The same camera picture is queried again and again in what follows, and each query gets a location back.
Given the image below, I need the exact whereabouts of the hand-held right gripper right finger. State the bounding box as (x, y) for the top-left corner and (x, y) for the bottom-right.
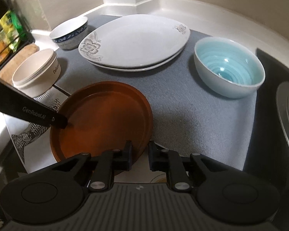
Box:
(148, 141), (223, 191)

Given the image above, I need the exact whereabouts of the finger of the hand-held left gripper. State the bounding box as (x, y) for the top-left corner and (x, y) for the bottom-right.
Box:
(0, 72), (68, 129)

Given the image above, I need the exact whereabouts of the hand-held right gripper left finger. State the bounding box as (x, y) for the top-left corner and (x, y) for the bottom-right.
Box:
(52, 140), (133, 191)

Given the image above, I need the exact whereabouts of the brown round plate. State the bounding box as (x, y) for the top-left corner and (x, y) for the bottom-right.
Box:
(49, 81), (154, 177)

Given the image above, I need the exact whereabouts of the white fish print placemat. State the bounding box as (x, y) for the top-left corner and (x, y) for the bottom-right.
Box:
(3, 87), (71, 174)

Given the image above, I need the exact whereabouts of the cream paper tub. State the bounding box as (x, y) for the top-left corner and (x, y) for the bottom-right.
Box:
(12, 49), (61, 99)

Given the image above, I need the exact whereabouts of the brown textured pad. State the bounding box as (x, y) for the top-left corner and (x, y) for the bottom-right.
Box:
(0, 44), (39, 85)

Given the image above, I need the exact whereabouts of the grey fabric mat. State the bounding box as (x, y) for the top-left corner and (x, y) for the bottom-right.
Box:
(53, 14), (259, 172)

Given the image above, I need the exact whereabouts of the green snack packet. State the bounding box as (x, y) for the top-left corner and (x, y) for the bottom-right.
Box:
(0, 11), (24, 51)

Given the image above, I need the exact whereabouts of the white floral plate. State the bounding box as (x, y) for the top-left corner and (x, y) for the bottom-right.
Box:
(87, 44), (186, 72)
(78, 14), (191, 68)

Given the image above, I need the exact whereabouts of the blue and white patterned bowl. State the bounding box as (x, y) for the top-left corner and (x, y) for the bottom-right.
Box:
(49, 16), (88, 51)

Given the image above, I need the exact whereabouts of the light blue bowl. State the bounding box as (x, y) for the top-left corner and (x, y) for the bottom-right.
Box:
(194, 37), (266, 99)

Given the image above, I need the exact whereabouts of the black wire rack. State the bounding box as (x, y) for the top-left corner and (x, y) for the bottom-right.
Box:
(0, 0), (36, 74)

